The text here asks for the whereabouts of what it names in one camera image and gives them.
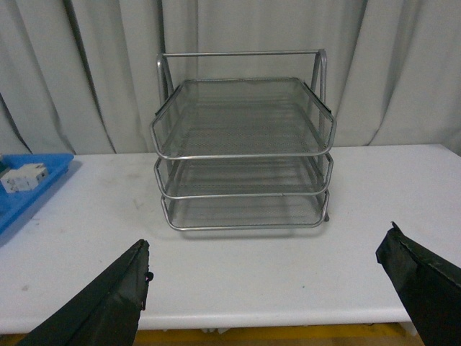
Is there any silver mesh three-tier rack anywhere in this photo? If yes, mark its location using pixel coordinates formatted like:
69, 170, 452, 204
151, 49, 336, 232

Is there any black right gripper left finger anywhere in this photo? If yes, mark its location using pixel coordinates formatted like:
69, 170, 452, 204
17, 239, 153, 345

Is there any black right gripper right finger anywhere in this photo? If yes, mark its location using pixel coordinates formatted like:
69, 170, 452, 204
375, 223, 460, 345

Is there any white curtain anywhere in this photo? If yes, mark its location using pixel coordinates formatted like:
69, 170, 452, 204
1, 1, 460, 154

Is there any blue plastic tray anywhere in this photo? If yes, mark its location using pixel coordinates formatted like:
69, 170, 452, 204
1, 154, 73, 232

